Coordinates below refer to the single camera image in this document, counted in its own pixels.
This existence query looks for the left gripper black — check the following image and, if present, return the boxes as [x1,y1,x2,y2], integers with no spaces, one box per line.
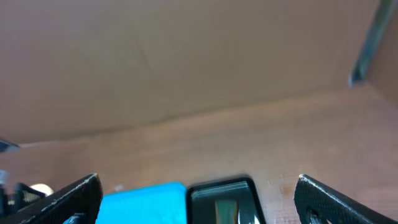
[1,183,46,217]

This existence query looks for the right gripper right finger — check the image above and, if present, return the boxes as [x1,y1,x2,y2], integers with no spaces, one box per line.
[294,174,397,224]

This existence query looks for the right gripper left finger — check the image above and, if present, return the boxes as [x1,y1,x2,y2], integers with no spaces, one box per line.
[1,173,103,224]

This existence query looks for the yellow plate with orange stain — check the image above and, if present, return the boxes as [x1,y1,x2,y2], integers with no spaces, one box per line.
[30,184,54,197]

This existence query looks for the green yellow sponge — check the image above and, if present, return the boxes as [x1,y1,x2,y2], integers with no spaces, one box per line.
[215,200,239,224]

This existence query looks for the black plastic tray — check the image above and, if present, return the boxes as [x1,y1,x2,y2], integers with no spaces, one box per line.
[186,175,266,224]

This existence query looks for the teal plastic tray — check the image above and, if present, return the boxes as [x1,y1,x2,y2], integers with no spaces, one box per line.
[63,182,188,224]

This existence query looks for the dark metal corner post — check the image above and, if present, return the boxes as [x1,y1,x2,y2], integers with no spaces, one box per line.
[348,0,397,87]

